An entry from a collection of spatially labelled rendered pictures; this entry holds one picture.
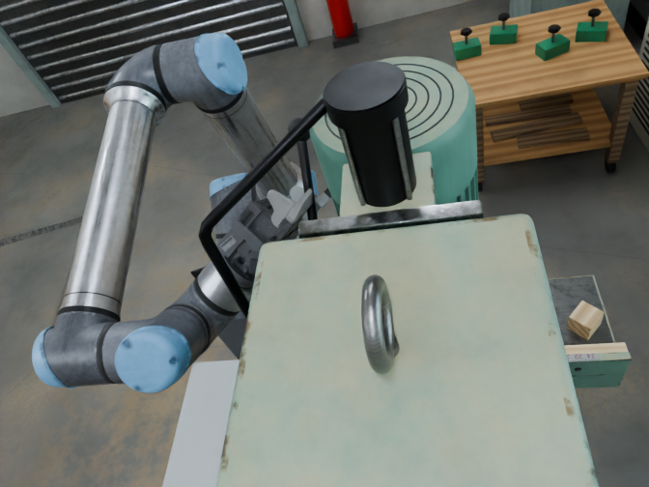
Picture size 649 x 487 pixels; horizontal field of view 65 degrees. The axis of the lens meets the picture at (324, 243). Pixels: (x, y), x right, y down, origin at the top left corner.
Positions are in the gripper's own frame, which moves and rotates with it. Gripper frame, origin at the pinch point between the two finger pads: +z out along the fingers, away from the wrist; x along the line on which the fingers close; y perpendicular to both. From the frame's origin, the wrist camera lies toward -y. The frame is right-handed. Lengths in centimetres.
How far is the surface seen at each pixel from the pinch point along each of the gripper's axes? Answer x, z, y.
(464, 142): -22.6, 16.9, -9.9
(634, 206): 161, 54, -81
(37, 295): 150, -179, 100
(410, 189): -33.6, 10.9, -9.4
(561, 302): 28, 10, -45
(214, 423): -42.5, -11.0, -10.7
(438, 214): -34.5, 11.0, -12.3
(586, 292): 30, 15, -48
